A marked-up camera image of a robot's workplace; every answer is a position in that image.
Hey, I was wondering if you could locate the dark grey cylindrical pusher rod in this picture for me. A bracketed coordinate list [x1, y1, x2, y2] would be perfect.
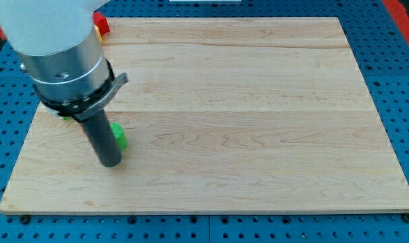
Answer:
[81, 110, 122, 167]

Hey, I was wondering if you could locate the green star block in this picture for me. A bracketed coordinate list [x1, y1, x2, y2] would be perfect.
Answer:
[110, 122, 128, 151]

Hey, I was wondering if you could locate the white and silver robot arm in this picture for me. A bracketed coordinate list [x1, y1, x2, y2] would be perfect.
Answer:
[0, 0, 128, 167]

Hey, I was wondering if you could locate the yellow block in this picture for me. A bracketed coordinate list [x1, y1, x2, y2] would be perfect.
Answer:
[94, 24, 103, 43]

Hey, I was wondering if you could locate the red block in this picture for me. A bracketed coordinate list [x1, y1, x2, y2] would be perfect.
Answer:
[92, 11, 110, 36]

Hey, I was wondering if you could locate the light wooden board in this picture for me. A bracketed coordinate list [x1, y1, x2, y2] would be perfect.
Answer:
[0, 17, 409, 215]

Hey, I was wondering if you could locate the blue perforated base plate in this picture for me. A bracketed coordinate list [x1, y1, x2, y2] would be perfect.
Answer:
[0, 0, 409, 242]

